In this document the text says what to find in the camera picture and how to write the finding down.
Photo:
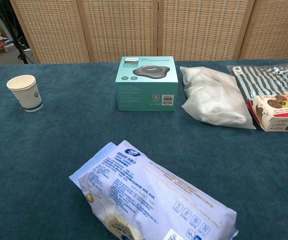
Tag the white paper cup blue band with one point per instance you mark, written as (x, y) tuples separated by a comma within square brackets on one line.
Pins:
[(28, 97)]

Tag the teal speakerphone retail box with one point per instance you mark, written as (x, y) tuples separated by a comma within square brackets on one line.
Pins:
[(146, 95)]

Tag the white translucent plastic bag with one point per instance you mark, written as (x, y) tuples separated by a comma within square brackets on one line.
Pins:
[(214, 100)]

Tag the white blue tissue pack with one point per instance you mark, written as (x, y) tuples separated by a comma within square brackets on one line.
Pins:
[(146, 195)]

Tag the woven wooden folding screen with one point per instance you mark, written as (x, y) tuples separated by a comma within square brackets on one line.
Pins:
[(121, 30)]

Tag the green striped candy bag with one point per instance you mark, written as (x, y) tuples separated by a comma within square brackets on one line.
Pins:
[(259, 80)]

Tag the cream cookie carton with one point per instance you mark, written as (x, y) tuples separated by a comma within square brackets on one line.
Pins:
[(279, 120)]

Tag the black tripod stand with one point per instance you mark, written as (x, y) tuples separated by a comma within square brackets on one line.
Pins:
[(21, 55)]

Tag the white flat cardboard box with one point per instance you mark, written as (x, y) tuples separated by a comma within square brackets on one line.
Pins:
[(9, 47)]

